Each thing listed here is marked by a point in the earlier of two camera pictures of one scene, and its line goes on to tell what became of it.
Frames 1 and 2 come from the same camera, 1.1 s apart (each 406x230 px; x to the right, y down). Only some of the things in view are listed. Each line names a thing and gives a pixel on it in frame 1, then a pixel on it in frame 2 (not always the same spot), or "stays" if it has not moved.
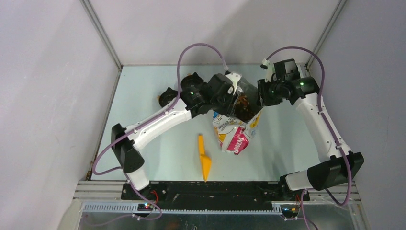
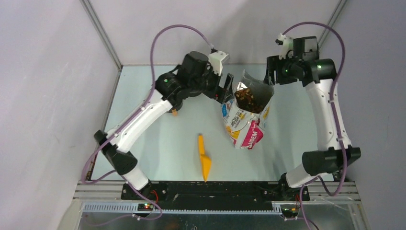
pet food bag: [233, 132] to [244, 114]
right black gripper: [262, 87] to [274, 63]
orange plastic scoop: [205, 160] stays
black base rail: [215, 195] stays
